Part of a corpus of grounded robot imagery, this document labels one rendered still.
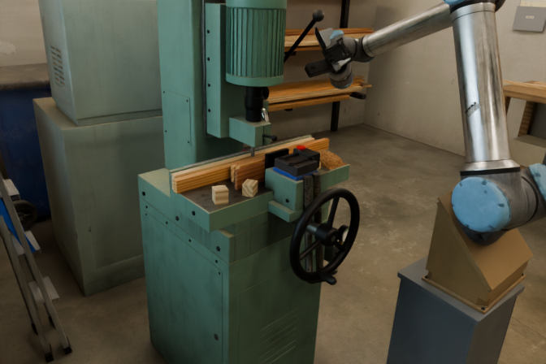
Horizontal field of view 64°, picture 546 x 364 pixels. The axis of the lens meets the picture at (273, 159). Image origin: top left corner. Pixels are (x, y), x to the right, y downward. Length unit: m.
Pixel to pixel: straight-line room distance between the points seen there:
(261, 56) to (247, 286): 0.70
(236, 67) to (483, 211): 0.78
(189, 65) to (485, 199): 0.95
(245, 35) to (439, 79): 3.66
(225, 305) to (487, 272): 0.82
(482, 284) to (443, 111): 3.39
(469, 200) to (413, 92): 3.73
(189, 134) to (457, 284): 1.01
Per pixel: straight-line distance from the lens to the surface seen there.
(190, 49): 1.44
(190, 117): 1.49
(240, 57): 1.28
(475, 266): 1.51
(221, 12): 1.37
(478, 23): 1.34
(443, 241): 1.54
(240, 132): 1.40
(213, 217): 1.19
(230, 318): 1.43
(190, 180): 1.30
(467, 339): 1.61
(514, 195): 1.29
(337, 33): 1.75
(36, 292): 2.11
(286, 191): 1.26
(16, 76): 2.89
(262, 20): 1.26
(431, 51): 4.81
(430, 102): 4.84
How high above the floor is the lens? 1.46
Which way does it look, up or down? 21 degrees down
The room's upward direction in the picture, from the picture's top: 2 degrees clockwise
